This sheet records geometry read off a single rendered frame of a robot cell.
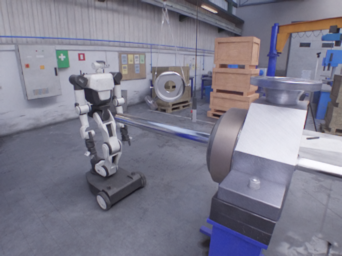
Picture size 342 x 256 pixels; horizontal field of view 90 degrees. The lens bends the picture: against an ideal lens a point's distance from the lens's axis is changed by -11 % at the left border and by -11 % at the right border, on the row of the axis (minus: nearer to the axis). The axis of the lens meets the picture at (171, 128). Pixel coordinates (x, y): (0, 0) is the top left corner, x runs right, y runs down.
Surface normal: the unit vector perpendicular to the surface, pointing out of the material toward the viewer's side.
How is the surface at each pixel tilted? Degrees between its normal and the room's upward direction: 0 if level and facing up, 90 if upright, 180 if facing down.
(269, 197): 0
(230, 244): 90
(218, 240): 90
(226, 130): 48
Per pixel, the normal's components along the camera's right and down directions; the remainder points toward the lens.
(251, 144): -0.42, -0.48
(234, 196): -0.60, 0.26
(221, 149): -0.57, -0.04
